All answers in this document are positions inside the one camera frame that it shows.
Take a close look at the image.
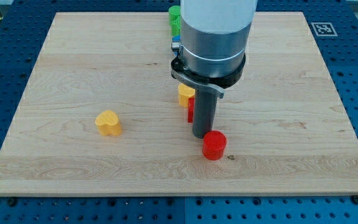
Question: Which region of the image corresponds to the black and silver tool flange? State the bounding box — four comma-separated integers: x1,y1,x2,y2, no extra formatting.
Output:
171,54,246,98

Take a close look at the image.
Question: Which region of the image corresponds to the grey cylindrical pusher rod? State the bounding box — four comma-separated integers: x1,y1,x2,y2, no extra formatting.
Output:
192,90,218,139

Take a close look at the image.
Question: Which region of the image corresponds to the red cylinder block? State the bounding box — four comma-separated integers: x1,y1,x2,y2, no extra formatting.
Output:
202,131,227,161

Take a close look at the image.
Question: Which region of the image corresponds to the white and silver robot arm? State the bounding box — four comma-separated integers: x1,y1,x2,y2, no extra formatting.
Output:
171,0,257,138

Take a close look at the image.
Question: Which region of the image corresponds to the yellow block near rod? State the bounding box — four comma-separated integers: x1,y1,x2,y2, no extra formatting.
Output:
178,83,195,108

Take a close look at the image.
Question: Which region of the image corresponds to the blue block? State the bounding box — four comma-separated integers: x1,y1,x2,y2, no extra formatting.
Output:
172,35,180,41

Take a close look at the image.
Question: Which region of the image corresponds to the green cylinder block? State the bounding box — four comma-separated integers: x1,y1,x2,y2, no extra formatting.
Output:
168,5,181,27

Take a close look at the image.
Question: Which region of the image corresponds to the yellow heart block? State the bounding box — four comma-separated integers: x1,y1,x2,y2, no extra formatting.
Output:
95,110,122,136

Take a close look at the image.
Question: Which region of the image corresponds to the wooden board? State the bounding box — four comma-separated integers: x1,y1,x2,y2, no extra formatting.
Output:
0,12,358,197

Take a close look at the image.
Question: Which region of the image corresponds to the white fiducial marker tag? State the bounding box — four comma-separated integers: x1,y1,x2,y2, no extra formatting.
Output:
311,22,337,37

